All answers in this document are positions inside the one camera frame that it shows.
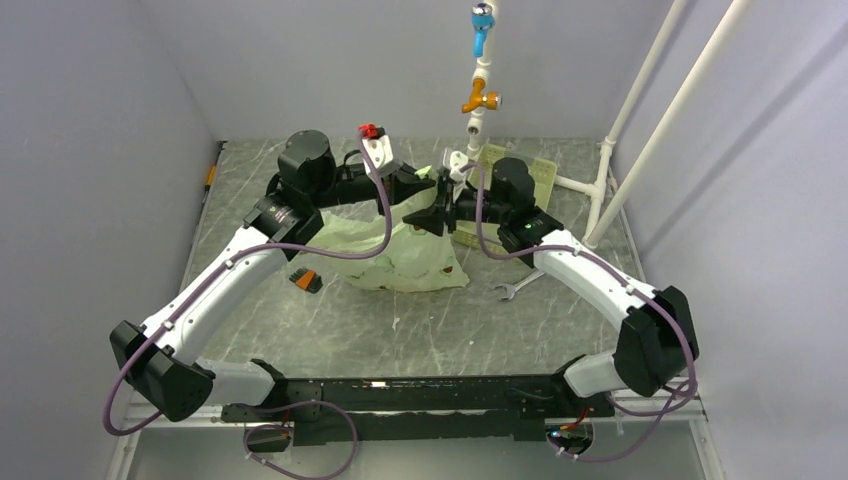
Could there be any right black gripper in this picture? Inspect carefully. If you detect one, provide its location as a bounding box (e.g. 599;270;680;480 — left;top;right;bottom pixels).
403;177;509;237

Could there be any light green plastic bag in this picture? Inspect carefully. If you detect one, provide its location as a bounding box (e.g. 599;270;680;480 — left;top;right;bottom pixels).
308;188;470;293

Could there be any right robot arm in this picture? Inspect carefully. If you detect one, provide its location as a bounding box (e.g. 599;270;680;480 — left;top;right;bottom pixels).
403;157;699;415

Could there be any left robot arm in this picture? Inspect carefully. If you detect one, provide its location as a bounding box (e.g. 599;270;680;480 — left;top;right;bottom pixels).
109;124;436;422

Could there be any silver wrench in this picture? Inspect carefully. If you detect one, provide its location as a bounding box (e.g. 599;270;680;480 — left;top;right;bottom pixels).
493;270;544;301

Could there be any orange tap valve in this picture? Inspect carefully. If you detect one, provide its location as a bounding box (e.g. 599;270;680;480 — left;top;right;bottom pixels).
461;77;502;114

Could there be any pale yellow plastic basket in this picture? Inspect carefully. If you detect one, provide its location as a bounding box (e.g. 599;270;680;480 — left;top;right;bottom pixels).
451;144;558;254

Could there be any orange black hex key set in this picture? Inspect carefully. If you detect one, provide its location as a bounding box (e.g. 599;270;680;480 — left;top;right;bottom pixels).
289;267;323;294

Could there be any blue tap valve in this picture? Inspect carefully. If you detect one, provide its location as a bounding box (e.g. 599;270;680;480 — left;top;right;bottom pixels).
471;2;496;58

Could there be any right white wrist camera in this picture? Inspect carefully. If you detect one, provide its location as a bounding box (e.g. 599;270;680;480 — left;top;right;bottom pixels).
440;148;473;201

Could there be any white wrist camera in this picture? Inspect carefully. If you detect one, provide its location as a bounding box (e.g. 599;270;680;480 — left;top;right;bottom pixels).
358;123;402;178
440;148;473;201

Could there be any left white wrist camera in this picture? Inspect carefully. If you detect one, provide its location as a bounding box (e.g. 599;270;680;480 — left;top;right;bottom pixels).
358;123;402;178

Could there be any white pvc pipe frame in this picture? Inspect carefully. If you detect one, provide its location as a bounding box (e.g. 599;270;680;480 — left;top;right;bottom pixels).
467;1;741;246

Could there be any orange handled tool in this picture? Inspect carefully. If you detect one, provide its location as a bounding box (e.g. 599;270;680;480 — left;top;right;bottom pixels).
203;141;226;202

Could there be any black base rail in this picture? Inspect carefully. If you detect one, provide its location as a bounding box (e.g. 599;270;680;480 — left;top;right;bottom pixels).
221;374;614;446

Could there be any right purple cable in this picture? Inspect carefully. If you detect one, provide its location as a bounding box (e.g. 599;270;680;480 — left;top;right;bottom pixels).
460;162;700;464

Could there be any purple cable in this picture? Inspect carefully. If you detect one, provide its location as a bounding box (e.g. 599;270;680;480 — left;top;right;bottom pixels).
102;132;395;480
460;162;700;464

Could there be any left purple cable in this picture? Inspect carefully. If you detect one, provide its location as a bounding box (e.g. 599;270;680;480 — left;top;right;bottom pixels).
102;132;395;480

